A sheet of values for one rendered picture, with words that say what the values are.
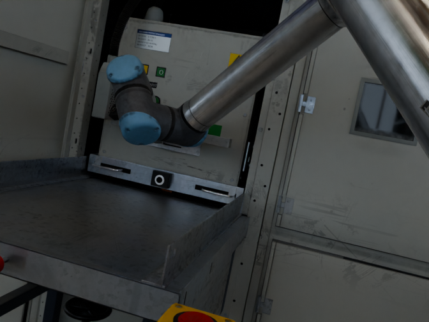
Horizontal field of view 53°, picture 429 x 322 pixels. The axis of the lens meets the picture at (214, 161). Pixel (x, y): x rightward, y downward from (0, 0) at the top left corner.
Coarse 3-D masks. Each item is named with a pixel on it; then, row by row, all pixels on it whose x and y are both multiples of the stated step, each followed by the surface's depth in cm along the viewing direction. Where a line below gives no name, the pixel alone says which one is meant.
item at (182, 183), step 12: (120, 168) 145; (132, 168) 144; (144, 168) 143; (156, 168) 143; (132, 180) 144; (144, 180) 143; (180, 180) 140; (192, 180) 139; (204, 180) 139; (180, 192) 141; (192, 192) 140; (204, 192) 139; (228, 192) 137; (240, 192) 136
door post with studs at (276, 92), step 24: (288, 0) 127; (288, 72) 128; (264, 96) 130; (264, 120) 131; (264, 144) 130; (264, 168) 131; (264, 192) 131; (240, 264) 134; (240, 288) 134; (240, 312) 135
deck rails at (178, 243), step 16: (16, 160) 113; (32, 160) 119; (48, 160) 126; (64, 160) 134; (80, 160) 144; (0, 176) 108; (16, 176) 114; (32, 176) 120; (48, 176) 128; (64, 176) 136; (80, 176) 143; (0, 192) 105; (224, 208) 105; (240, 208) 131; (208, 224) 91; (224, 224) 110; (176, 240) 70; (192, 240) 80; (208, 240) 94; (176, 256) 72; (192, 256) 83; (160, 272) 72; (176, 272) 74
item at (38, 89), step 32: (0, 0) 114; (32, 0) 123; (64, 0) 134; (0, 32) 114; (32, 32) 125; (64, 32) 137; (0, 64) 118; (32, 64) 128; (64, 64) 140; (0, 96) 120; (32, 96) 130; (64, 96) 143; (0, 128) 122; (32, 128) 133; (64, 128) 146; (0, 160) 124
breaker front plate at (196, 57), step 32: (128, 32) 143; (160, 32) 141; (192, 32) 138; (160, 64) 141; (192, 64) 139; (224, 64) 137; (160, 96) 142; (192, 96) 139; (224, 128) 138; (128, 160) 146; (160, 160) 143; (192, 160) 140; (224, 160) 138
